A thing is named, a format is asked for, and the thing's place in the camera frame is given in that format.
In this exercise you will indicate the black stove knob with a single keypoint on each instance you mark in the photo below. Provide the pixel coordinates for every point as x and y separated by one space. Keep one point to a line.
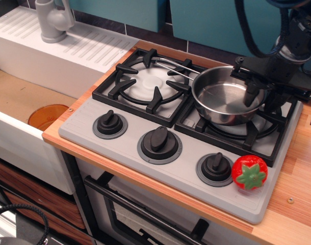
159 146
110 125
215 170

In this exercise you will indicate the white toy sink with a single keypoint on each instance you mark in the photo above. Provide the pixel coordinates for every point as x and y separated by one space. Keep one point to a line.
34 74

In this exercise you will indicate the black middle stove knob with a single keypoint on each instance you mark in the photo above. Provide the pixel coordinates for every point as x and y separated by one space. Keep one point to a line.
159 146

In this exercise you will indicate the red plastic strawberry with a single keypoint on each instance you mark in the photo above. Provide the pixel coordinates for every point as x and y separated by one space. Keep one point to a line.
249 172

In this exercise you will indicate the oven door with black handle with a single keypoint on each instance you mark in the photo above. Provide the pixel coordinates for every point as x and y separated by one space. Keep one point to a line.
147 219

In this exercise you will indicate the black left burner grate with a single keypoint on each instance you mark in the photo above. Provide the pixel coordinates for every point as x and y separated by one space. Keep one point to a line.
164 112

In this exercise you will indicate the orange plastic bowl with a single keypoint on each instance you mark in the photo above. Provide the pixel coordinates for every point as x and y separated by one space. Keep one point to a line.
43 117

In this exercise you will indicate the black right burner grate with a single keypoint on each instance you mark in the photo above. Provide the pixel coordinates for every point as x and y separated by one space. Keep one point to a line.
271 145

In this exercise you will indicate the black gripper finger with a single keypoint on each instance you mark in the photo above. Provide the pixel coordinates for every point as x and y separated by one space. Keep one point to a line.
254 95
276 99

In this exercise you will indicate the white left burner disc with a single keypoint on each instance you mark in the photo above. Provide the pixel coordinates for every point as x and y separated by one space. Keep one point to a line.
147 79

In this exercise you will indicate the stainless steel pot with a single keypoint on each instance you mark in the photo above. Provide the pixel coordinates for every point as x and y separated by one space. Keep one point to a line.
218 97

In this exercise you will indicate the black right stove knob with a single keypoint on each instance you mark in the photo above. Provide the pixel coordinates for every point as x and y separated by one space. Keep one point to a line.
215 170

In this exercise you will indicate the grey toy faucet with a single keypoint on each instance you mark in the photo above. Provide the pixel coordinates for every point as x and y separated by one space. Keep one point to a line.
53 22

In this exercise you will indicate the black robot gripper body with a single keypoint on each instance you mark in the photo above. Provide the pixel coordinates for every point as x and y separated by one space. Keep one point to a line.
274 73

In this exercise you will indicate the black left stove knob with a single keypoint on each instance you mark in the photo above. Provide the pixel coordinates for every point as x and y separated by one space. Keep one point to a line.
110 125

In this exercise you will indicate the wooden drawer front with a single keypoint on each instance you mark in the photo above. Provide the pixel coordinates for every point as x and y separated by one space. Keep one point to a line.
63 214

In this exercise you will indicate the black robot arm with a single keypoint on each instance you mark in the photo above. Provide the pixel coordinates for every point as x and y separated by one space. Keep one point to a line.
294 41

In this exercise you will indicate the black burner grate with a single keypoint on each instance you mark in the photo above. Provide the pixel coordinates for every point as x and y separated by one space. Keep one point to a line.
271 145
164 112

